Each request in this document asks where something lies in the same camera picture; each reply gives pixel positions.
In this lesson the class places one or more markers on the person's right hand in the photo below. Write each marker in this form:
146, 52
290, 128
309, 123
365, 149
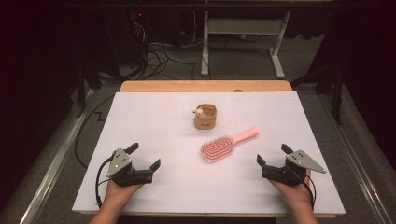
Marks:
294, 194

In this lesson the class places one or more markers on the person's left hand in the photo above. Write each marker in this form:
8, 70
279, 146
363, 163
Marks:
120, 192

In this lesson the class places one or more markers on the pink hairbrush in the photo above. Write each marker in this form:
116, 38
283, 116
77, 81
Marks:
216, 149

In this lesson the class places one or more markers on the metal floor rail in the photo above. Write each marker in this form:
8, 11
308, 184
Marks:
53, 165
351, 155

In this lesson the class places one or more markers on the white board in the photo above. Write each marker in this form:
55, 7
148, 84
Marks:
174, 174

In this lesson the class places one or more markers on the brown holder with small figure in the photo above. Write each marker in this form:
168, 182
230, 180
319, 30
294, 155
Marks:
206, 121

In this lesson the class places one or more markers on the small yellow ball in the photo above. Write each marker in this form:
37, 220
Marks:
243, 36

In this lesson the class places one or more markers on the wooden table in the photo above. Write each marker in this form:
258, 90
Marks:
202, 86

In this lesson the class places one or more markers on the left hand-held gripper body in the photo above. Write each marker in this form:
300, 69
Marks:
119, 162

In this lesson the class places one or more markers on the black computer tower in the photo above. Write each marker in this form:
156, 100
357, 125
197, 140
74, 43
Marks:
124, 37

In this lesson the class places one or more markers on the white desk frame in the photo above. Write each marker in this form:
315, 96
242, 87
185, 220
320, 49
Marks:
243, 26

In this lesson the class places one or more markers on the black stand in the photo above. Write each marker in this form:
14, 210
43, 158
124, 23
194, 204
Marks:
337, 99
81, 90

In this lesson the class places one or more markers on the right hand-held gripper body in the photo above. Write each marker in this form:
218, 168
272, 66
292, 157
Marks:
303, 161

